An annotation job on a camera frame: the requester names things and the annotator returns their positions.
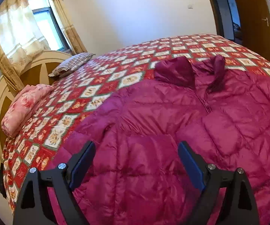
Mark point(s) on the window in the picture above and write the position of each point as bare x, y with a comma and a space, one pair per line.
48, 25

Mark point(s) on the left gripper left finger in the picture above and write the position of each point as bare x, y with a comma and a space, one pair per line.
34, 203

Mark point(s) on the white wall switch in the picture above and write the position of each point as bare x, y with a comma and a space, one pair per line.
190, 6

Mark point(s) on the left beige curtain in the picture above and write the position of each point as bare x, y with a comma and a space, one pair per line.
20, 38

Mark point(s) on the brown wooden door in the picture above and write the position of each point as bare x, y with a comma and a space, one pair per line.
255, 33

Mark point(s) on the red patchwork bedspread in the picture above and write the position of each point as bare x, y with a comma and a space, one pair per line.
78, 94

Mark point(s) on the beige curtain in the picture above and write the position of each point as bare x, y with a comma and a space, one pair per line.
66, 26
20, 38

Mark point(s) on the dark door frame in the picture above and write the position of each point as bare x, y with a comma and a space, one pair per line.
227, 19

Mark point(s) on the checked grey pillow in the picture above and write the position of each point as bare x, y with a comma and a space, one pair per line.
70, 65

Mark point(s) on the cream wooden headboard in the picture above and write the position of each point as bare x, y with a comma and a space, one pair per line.
34, 73

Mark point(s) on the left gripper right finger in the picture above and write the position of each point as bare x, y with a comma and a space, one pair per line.
239, 204

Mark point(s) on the magenta puffer jacket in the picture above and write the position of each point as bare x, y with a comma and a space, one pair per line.
137, 176

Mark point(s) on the right beige curtain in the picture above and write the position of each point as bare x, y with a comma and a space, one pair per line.
66, 26

